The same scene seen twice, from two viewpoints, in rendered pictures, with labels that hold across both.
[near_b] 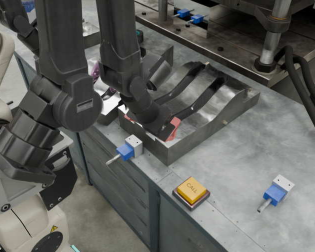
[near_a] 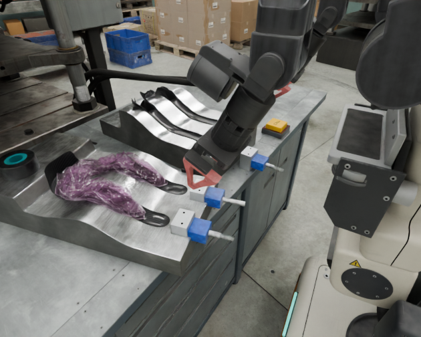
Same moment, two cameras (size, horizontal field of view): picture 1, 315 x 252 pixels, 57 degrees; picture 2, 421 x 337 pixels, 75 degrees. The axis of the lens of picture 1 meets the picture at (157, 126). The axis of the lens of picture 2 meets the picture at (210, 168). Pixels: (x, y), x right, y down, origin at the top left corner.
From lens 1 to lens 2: 1.21 m
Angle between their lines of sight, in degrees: 74
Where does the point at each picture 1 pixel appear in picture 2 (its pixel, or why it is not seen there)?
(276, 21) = (79, 49)
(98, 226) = not seen: outside the picture
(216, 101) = (188, 100)
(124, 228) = (212, 325)
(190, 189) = (278, 123)
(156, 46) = (56, 145)
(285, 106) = not seen: hidden behind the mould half
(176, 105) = (192, 125)
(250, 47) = (33, 115)
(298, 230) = not seen: hidden behind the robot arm
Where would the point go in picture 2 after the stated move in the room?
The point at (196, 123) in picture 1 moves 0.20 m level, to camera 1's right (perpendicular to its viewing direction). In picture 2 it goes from (216, 114) to (204, 92)
